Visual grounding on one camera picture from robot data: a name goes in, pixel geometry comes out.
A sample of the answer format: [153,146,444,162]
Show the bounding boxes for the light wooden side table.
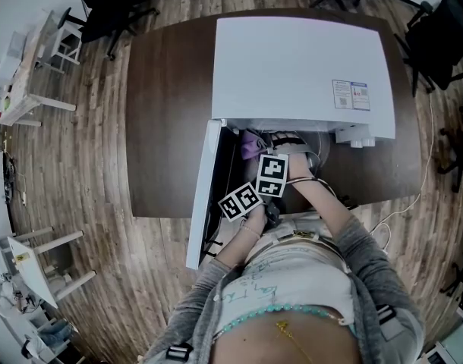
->
[0,11,77,128]

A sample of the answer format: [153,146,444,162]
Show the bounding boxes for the black mesh office chair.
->
[396,0,463,97]

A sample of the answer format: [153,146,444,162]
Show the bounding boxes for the person's left forearm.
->
[216,229,266,268]

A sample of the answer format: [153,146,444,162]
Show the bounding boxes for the long white cable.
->
[371,93,436,238]

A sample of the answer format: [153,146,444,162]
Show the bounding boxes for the person's legs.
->
[261,212,333,249]

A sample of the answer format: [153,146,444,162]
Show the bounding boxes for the person's right hand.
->
[287,153,317,182]

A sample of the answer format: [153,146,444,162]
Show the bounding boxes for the turquoise bead necklace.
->
[212,303,348,343]

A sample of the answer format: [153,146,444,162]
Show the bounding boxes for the person's right forearm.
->
[288,180,354,242]

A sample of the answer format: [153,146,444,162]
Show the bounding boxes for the white microwave door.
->
[184,118,240,271]

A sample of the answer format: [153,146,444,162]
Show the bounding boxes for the gold pendant necklace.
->
[275,319,316,364]

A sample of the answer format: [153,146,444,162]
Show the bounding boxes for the person's left hand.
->
[246,202,269,231]

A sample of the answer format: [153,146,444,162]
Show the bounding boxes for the grey waste bin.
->
[47,244,75,280]

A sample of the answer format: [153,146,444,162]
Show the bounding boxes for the grey knitted cardigan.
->
[140,214,426,364]

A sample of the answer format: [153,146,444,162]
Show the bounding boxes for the purple cloth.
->
[238,129,269,161]

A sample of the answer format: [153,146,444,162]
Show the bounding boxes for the dark wooden table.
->
[124,8,423,219]

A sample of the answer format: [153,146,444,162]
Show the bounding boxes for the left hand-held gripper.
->
[217,182,282,228]

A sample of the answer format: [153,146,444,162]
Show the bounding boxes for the white microwave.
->
[184,16,396,271]

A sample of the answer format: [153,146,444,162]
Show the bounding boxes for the white stool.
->
[45,24,83,66]

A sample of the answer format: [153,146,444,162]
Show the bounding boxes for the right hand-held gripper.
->
[256,130,322,197]

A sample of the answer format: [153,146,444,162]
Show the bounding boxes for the black office chair with jacket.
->
[64,0,159,61]

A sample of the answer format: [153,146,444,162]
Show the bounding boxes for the black white strap buckle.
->
[166,342,194,363]
[375,304,394,325]

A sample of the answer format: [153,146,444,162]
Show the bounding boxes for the small white table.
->
[0,225,98,310]

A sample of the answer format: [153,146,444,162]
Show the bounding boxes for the white printed shirt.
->
[216,237,356,333]

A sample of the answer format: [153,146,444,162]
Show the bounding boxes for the thin gold bangle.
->
[286,175,320,185]

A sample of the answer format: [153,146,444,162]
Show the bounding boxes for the person's chest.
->
[212,312,364,364]

